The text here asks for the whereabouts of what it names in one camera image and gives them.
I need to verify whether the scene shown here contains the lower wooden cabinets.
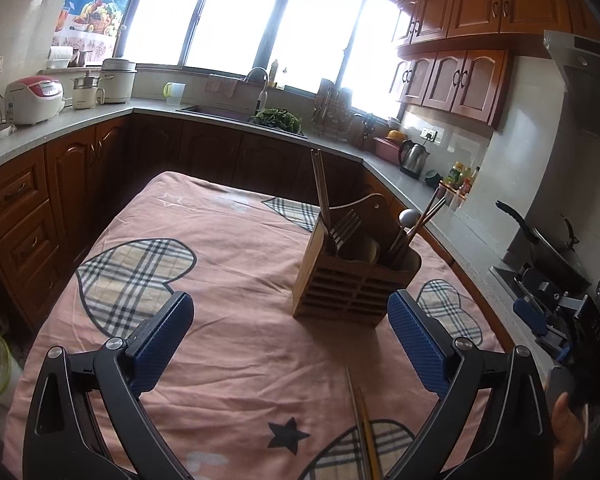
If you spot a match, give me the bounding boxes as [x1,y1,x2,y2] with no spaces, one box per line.
[0,112,516,351]

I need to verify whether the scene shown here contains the wooden utensil holder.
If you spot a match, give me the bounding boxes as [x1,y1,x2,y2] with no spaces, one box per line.
[292,193,422,326]

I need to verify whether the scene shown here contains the black wok on stove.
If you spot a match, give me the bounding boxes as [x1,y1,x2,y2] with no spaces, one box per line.
[495,200,591,296]

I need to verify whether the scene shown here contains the range hood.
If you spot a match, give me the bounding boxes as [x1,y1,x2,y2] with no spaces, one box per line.
[543,30,600,139]

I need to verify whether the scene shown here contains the dark patterned wooden chopstick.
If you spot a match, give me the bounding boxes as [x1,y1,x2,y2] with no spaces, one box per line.
[394,194,449,261]

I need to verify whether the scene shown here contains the green leafy vegetables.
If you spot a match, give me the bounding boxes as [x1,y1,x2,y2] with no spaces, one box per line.
[249,108,301,134]

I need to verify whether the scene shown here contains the green handled white jug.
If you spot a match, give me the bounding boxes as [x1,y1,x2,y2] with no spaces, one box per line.
[162,81,186,106]

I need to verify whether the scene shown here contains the condiment bottles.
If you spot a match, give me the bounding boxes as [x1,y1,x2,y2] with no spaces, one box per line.
[443,162,480,196]

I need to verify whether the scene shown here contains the beach fruit poster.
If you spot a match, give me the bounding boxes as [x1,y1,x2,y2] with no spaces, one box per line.
[52,0,131,66]

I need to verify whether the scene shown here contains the white tall rice cooker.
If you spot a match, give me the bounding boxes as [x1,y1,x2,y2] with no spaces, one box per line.
[98,58,137,104]

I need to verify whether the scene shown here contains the small silver fork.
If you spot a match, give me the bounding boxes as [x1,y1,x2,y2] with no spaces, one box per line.
[329,209,362,256]

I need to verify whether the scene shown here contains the upper wooden wall cabinets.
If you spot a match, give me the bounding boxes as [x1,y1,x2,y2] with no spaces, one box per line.
[394,0,600,128]

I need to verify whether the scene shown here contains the yellow oil bottle on sill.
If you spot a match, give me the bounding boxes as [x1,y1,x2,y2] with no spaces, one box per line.
[268,60,279,88]

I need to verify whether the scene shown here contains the red dotted wooden chopstick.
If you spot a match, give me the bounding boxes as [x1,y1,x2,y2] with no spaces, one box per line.
[358,388,382,480]

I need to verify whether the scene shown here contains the silver spoon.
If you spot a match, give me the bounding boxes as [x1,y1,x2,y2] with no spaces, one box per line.
[398,209,420,229]

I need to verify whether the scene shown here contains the kitchen window frame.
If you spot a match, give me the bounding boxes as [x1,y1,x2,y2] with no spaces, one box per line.
[121,0,405,117]

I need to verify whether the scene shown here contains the silver metal chopstick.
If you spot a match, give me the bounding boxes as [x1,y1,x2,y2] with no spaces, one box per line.
[315,149,334,233]
[308,148,332,231]

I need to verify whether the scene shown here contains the small white electric pot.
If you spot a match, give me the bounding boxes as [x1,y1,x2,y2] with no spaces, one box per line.
[72,72,106,110]

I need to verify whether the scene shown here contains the pink basin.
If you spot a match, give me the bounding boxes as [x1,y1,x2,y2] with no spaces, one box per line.
[374,138,401,166]

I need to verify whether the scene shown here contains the stainless electric kettle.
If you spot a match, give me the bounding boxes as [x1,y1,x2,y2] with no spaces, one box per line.
[399,139,429,179]

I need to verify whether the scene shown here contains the pink tablecloth with plaid hearts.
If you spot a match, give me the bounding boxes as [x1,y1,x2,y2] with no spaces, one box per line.
[2,170,512,480]

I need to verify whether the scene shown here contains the red white rice cooker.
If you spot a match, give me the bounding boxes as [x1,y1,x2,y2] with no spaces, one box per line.
[3,75,65,126]

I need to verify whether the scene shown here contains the person's right hand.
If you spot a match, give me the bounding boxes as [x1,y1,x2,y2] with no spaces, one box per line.
[550,392,585,479]

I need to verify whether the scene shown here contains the dish drying rack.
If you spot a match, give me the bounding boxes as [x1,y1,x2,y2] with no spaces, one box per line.
[311,78,364,143]

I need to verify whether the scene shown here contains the chrome kitchen faucet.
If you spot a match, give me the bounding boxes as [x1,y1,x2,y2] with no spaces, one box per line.
[242,65,271,116]

